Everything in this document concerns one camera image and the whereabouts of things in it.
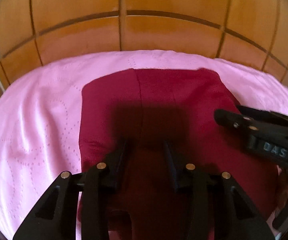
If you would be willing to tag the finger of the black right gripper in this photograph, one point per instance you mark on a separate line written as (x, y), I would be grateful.
(237, 123)
(270, 117)

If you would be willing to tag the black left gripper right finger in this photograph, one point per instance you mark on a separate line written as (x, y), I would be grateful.
(214, 206)

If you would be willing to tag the dark red knit garment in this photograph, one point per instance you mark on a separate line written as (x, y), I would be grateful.
(168, 116)

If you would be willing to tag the person's right hand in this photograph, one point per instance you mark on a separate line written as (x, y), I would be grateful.
(281, 198)

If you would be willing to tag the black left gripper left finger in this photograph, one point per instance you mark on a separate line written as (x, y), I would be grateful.
(84, 196)

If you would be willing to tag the pink quilted bedspread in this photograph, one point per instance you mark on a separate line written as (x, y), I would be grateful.
(41, 111)

